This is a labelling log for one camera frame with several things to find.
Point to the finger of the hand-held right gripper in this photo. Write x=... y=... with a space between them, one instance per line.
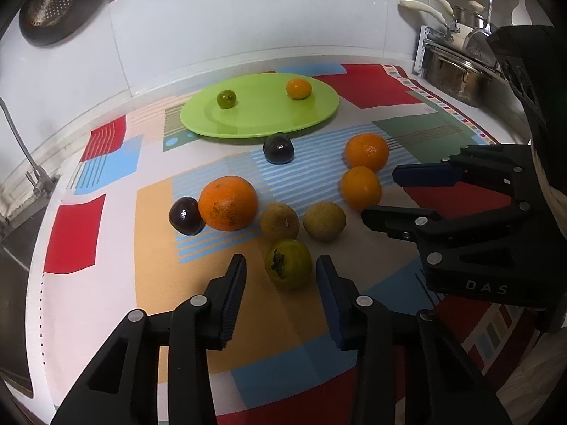
x=394 y=221
x=425 y=175

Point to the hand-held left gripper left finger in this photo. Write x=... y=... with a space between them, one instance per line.
x=232 y=301

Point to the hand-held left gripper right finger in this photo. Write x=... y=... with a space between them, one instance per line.
x=330 y=301

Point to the medium orange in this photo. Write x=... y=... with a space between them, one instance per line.
x=366 y=152
x=360 y=188

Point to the green persimmon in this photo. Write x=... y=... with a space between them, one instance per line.
x=290 y=265

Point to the round brown fruit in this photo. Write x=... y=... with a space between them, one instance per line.
x=324 y=222
x=279 y=222

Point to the dark purple plum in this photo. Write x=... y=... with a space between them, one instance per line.
x=185 y=216
x=278 y=149

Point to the large speckled orange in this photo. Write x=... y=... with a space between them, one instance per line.
x=228 y=203

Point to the small orange tangerine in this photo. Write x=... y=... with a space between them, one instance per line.
x=298 y=89

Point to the green plate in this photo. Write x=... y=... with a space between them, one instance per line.
x=265 y=115

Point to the small green fruit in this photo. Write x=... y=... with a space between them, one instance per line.
x=226 y=99

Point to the colourful patterned mat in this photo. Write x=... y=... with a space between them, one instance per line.
x=155 y=239

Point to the large steel pot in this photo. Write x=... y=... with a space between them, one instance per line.
x=452 y=77

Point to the white dish rack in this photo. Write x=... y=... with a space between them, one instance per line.
x=421 y=53

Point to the hanging metal ladle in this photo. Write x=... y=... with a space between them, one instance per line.
x=479 y=40

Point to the white spatula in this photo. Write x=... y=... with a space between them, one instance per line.
x=521 y=11

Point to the steel sink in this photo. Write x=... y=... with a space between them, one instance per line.
x=15 y=310

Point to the metal faucet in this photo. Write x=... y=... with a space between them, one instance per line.
x=37 y=181

